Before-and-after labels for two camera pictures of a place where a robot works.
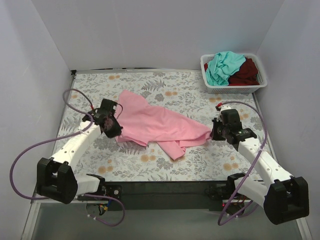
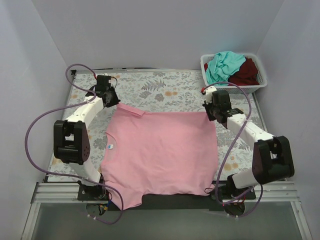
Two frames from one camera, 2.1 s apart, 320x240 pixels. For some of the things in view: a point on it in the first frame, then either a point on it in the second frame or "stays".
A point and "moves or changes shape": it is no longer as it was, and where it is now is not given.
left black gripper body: (113, 128) → (113, 100)
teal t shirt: (224, 64) stays
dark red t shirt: (247, 75) stays
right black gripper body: (215, 130) → (211, 114)
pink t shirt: (145, 123) moves or changes shape
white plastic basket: (238, 89) stays
